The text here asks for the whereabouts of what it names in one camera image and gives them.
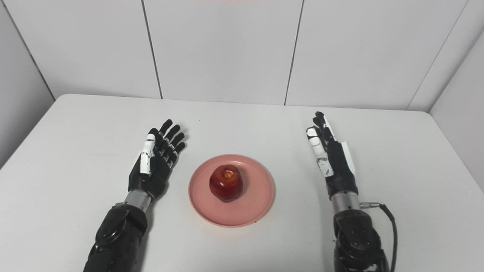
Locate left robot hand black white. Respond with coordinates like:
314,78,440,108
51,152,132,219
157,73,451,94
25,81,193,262
128,119,187,201

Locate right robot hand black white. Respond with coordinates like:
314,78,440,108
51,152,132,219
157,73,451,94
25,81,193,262
306,111,358,201

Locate red apple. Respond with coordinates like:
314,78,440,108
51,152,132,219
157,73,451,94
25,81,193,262
209,165,244,203

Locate pink plate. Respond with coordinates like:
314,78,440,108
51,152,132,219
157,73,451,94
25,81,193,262
188,154,275,228

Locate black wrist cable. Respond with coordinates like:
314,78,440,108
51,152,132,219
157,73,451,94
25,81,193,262
359,202,398,272

